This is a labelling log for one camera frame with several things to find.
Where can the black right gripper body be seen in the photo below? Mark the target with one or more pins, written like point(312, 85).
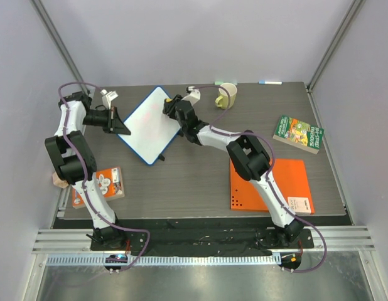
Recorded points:
point(174, 108)

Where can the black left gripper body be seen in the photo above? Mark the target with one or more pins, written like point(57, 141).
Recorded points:
point(105, 120)

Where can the blue framed whiteboard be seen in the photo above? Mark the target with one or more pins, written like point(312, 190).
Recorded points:
point(151, 130)

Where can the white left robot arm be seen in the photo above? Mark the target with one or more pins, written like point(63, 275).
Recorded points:
point(74, 162)

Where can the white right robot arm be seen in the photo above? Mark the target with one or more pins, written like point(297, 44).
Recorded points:
point(249, 158)

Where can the yellow green mug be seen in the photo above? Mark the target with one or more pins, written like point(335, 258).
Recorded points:
point(226, 96)

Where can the green chalk piece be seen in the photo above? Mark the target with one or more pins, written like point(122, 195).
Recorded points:
point(222, 82)

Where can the orange box with stickers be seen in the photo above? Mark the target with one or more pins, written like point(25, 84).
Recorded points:
point(110, 183)

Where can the small wooden block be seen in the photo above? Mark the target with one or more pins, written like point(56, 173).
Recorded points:
point(59, 182)

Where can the blue capped white marker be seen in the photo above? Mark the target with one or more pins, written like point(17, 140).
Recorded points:
point(270, 82)

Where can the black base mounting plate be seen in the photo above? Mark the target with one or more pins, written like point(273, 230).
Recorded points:
point(188, 237)

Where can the orange notebook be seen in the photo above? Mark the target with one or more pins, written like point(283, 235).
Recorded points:
point(290, 176)

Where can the green paperback book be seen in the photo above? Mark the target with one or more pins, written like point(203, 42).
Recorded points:
point(299, 134)

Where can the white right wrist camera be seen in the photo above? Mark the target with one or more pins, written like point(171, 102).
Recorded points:
point(192, 95)

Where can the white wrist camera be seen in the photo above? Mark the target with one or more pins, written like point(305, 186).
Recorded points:
point(108, 97)
point(192, 95)

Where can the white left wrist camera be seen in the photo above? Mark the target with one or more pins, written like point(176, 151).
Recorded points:
point(108, 97)

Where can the slotted white cable duct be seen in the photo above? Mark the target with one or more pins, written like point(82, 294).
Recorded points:
point(113, 260)

